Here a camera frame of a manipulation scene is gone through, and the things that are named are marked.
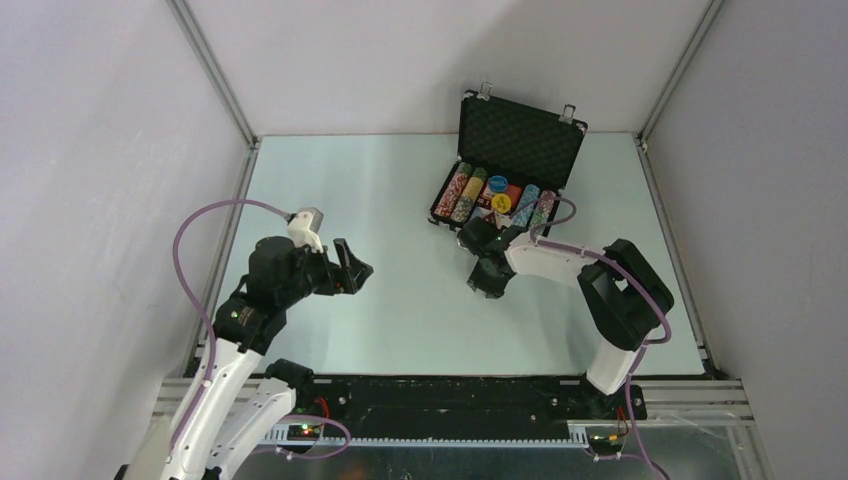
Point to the blue playing card deck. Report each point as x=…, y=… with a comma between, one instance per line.
x=486, y=214

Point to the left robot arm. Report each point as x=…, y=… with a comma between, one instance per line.
x=204, y=439

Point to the blue dealer button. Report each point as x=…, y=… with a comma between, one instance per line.
x=497, y=183

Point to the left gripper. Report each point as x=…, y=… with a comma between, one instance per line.
x=305, y=248

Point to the red poker chip stack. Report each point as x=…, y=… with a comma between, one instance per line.
x=449, y=197

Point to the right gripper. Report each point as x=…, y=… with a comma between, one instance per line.
x=494, y=289

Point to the yellow big blind button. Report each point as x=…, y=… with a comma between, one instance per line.
x=501, y=203

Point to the grey poker chip stack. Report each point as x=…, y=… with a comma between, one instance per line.
x=469, y=195

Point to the light blue chip stack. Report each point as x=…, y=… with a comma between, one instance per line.
x=526, y=204

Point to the red card deck in case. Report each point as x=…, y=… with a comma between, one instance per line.
x=513, y=192

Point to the black poker set case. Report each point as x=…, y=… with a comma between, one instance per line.
x=525, y=144

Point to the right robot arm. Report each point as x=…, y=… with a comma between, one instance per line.
x=623, y=294

